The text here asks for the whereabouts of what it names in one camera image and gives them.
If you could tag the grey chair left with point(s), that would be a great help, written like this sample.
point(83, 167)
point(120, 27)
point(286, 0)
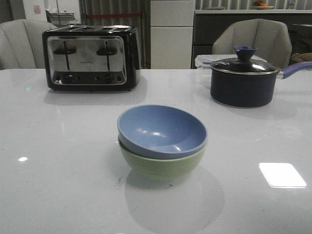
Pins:
point(21, 44)

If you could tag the fruit bowl on counter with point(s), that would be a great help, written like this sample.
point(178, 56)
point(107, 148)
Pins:
point(261, 5)

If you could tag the wicker basket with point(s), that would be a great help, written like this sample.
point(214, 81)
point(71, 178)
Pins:
point(304, 57)

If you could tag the white cabinet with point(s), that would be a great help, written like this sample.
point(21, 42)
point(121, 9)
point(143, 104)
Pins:
point(171, 33)

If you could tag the grey chair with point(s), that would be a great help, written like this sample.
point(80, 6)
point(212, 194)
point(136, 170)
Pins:
point(21, 44)
point(271, 38)

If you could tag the green bowl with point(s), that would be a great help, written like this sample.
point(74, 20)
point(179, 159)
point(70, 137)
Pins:
point(162, 169)

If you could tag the clear plastic food container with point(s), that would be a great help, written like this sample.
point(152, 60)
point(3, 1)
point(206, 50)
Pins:
point(204, 61)

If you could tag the blue bowl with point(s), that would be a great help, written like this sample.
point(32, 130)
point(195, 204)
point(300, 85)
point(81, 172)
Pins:
point(161, 132)

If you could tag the black and chrome toaster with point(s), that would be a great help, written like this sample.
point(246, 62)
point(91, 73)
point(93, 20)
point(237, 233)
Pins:
point(92, 58)

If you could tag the glass pot lid blue knob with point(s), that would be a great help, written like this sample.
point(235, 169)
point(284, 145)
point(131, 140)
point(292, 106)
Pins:
point(243, 63)

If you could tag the dark blue saucepan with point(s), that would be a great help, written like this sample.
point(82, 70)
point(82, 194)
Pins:
point(249, 90)

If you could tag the grey chair right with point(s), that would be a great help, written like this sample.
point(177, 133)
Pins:
point(271, 38)

